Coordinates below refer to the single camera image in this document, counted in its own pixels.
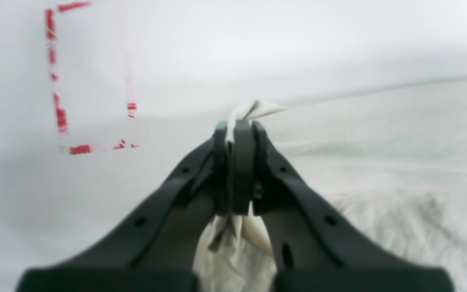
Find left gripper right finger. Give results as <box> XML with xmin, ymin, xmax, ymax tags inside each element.
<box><xmin>231</xmin><ymin>120</ymin><xmax>454</xmax><ymax>292</ymax></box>

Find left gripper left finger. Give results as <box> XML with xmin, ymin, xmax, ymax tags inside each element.
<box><xmin>17</xmin><ymin>121</ymin><xmax>227</xmax><ymax>292</ymax></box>

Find beige T-shirt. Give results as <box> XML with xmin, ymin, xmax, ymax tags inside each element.
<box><xmin>193</xmin><ymin>75</ymin><xmax>467</xmax><ymax>292</ymax></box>

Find red tape rectangle marking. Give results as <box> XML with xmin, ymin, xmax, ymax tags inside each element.
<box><xmin>45</xmin><ymin>0</ymin><xmax>140</xmax><ymax>155</ymax></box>

